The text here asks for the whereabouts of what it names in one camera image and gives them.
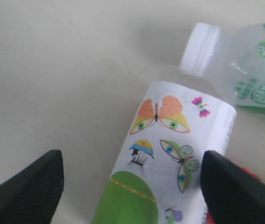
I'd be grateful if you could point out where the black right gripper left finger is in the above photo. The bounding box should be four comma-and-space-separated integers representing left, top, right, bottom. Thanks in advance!
0, 150, 64, 224

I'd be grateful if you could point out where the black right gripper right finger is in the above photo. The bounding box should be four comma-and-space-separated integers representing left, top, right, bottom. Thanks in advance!
200, 150, 265, 224

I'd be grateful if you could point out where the yellow label bottle red cap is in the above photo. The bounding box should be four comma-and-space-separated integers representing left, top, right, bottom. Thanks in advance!
207, 161, 265, 224

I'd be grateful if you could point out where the butterfly label clear bottle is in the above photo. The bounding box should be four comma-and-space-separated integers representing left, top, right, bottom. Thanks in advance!
90, 64, 237, 224

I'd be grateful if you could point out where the white green label bottle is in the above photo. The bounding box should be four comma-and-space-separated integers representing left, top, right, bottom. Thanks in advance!
180, 22, 265, 115

